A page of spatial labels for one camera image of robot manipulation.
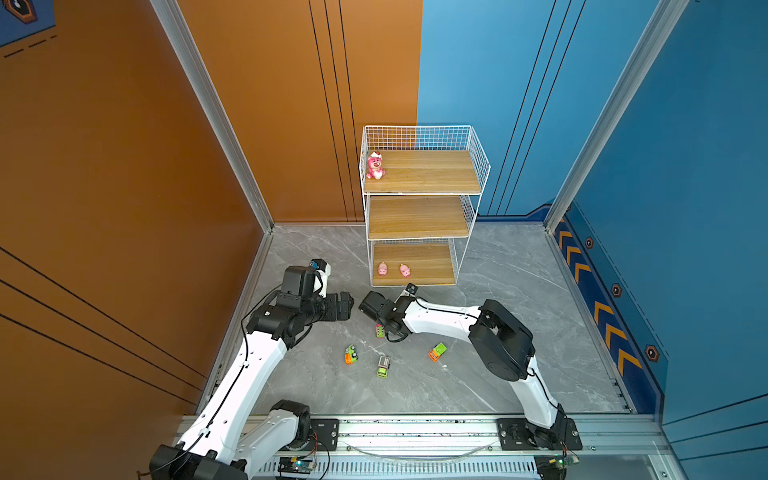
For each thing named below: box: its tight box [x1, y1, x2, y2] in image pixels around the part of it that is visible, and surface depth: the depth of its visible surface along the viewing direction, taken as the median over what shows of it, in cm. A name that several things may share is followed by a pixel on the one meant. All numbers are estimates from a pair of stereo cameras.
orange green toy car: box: [344, 344, 359, 365], surface depth 86 cm
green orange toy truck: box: [427, 342, 448, 363], surface depth 87 cm
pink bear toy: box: [366, 151, 386, 180], surface depth 74 cm
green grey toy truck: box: [377, 355, 391, 379], surface depth 84 cm
